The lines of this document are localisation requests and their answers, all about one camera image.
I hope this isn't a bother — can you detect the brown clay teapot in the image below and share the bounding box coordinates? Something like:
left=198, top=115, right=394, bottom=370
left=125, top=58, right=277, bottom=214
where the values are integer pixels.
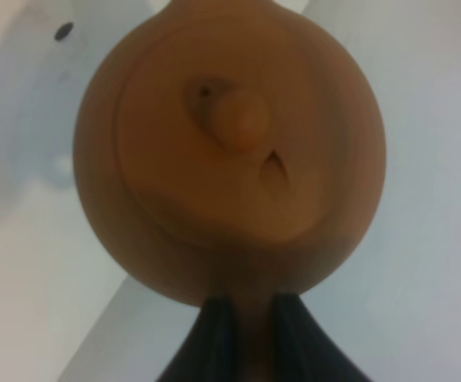
left=73, top=1, right=386, bottom=381

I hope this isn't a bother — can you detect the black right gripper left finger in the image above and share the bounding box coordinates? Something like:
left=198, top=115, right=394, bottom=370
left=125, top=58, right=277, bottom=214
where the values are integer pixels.
left=158, top=298, right=234, bottom=382

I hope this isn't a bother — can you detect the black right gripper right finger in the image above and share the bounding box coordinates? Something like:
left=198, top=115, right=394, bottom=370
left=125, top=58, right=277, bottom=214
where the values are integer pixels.
left=272, top=294, right=370, bottom=382

